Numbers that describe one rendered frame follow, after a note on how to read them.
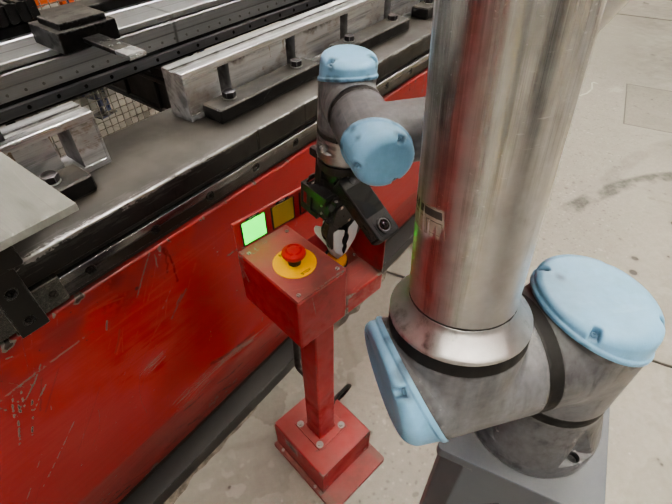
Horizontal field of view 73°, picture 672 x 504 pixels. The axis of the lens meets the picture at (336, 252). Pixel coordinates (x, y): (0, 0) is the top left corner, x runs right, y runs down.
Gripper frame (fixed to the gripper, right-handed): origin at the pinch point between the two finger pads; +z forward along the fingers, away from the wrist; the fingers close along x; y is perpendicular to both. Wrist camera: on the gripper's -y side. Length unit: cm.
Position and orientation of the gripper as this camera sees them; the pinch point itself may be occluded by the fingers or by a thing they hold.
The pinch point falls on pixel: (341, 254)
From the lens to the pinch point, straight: 81.6
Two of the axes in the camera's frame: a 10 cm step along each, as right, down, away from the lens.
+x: -7.2, 4.8, -5.0
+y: -6.9, -5.6, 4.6
